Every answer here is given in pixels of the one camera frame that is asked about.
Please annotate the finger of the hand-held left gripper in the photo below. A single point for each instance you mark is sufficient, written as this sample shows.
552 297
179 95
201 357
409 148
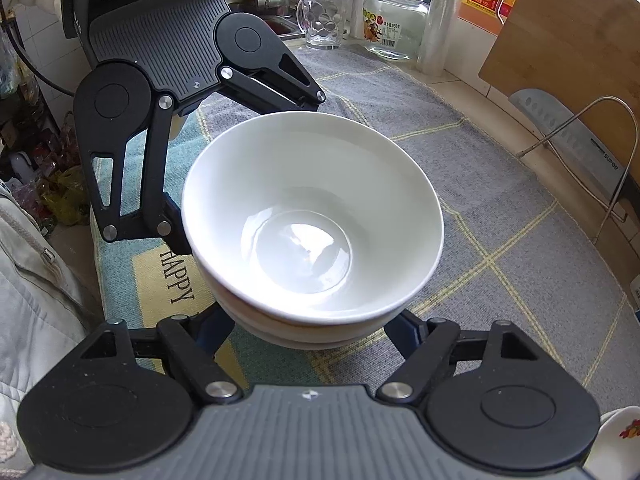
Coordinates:
300 97
159 175

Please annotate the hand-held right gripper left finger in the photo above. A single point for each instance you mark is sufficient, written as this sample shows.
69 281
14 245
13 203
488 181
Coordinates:
210 335

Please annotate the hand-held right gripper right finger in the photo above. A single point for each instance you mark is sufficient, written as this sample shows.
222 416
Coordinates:
405 335

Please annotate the white fruit print plate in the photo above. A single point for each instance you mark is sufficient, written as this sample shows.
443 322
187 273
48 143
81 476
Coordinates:
622 425

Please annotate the steel sink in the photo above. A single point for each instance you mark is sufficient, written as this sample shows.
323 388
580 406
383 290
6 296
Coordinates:
282 27

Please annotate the clear glass mug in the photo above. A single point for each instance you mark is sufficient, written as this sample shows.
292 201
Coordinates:
320 25

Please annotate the yellow plastic bag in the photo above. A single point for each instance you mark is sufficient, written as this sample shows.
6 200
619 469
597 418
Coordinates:
65 195

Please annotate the glass jar yellow lid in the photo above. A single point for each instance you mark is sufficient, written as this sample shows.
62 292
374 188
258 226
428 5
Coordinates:
395 30

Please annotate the tall clear plastic cup stack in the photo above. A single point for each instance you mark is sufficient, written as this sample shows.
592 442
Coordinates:
440 20

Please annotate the grey checked mat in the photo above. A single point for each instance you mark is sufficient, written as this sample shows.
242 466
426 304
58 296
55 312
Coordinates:
475 185

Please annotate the person's light jacket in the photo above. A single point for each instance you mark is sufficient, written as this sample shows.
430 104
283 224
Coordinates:
35 310

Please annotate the bamboo cutting board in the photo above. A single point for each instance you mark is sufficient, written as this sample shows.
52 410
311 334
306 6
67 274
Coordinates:
565 35

